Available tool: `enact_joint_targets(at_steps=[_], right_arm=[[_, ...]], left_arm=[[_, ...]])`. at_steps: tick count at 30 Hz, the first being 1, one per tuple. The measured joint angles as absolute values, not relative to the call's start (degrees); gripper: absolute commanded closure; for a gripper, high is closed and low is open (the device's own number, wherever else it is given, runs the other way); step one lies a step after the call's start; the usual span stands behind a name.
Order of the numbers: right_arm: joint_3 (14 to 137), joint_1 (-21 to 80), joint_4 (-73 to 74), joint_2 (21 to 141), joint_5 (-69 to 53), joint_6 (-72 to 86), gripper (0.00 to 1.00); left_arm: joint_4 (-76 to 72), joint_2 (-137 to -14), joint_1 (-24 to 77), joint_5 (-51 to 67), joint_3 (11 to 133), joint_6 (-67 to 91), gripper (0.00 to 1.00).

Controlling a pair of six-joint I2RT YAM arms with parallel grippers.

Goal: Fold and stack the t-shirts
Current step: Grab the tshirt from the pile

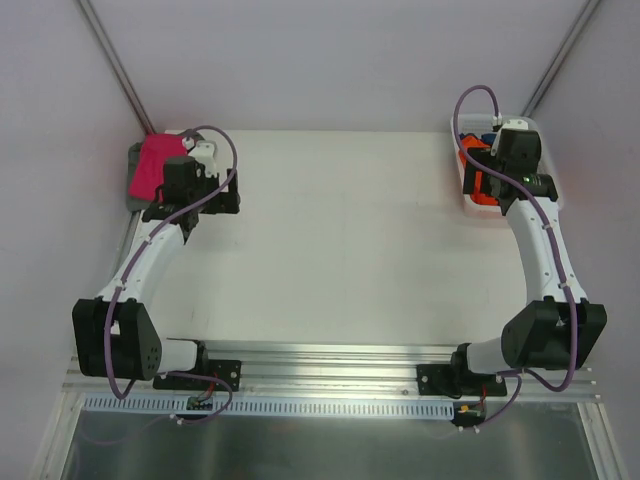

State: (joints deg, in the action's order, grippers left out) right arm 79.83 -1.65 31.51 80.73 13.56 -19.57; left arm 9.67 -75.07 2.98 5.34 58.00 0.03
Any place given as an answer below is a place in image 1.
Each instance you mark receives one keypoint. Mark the white plastic basket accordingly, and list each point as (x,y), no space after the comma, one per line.
(513,147)

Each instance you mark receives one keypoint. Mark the blue t shirt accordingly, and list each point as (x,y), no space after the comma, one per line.
(486,138)

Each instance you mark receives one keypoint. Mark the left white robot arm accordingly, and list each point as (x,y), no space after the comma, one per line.
(114,333)

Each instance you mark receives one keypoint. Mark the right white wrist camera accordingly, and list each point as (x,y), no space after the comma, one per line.
(507,125)

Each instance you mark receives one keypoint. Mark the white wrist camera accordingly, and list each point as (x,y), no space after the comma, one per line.
(205,153)
(507,125)

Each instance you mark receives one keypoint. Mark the grey folded t shirt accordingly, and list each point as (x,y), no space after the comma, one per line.
(133,165)

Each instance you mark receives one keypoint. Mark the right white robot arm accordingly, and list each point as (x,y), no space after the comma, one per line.
(551,337)

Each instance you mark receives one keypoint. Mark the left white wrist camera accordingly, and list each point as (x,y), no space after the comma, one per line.
(205,153)

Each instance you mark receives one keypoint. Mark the aluminium mounting rail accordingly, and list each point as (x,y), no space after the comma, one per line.
(342,371)

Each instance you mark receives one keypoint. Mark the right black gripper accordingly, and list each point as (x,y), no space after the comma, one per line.
(470,181)

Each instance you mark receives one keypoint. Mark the pink folded t shirt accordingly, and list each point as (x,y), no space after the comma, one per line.
(148,167)

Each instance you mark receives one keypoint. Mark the orange t shirt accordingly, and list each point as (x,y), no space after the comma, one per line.
(477,196)

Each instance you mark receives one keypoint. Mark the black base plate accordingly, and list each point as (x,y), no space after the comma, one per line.
(227,370)
(445,380)

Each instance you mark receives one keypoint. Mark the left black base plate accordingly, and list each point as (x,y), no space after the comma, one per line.
(227,370)

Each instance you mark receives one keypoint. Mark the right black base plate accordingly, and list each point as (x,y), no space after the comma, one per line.
(445,380)

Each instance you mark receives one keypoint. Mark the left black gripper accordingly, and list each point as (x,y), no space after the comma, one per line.
(226,198)

